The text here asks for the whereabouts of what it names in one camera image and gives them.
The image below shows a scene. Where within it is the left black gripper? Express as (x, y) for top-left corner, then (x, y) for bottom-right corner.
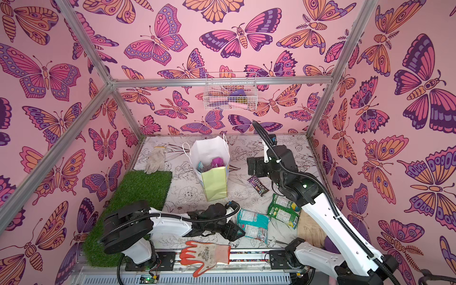
(204, 219), (247, 243)

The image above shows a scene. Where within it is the brown M&M's candy packet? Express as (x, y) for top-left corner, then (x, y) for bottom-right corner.
(248, 175), (269, 197)

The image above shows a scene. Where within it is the purple grape candy bag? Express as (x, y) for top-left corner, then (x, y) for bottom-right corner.
(210, 157), (226, 169)

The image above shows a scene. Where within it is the green snack packet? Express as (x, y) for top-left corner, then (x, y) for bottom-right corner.
(267, 194), (301, 229)

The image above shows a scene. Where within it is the teal Fox's candy bag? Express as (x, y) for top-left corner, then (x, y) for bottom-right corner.
(197, 161), (207, 173)

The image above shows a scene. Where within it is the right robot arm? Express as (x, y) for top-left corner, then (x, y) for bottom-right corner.
(252, 121), (399, 285)

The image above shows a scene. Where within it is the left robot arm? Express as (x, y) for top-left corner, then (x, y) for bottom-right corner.
(99, 200), (245, 265)

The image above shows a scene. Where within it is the white paper gift bag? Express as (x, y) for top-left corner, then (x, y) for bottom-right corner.
(182, 135), (230, 201)

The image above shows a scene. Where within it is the red and white work glove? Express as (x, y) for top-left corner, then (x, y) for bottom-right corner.
(179, 241), (231, 278)

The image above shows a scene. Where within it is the pink roll in basket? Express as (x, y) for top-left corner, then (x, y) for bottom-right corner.
(228, 102), (256, 110)

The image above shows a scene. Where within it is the purple item in basket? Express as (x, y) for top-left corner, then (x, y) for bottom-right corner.
(229, 89), (246, 97)

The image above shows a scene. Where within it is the green artificial grass mat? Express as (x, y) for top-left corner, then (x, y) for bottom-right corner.
(82, 170), (173, 268)

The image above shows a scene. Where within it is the purple round object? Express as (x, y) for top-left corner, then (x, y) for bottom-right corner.
(324, 236), (340, 254)

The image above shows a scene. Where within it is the white knit work glove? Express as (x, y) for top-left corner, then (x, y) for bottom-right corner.
(144, 146), (166, 174)

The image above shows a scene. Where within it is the white wire basket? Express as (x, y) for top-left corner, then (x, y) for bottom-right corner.
(202, 71), (258, 111)

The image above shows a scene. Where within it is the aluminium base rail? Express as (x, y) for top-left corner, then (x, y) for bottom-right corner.
(69, 248), (328, 285)

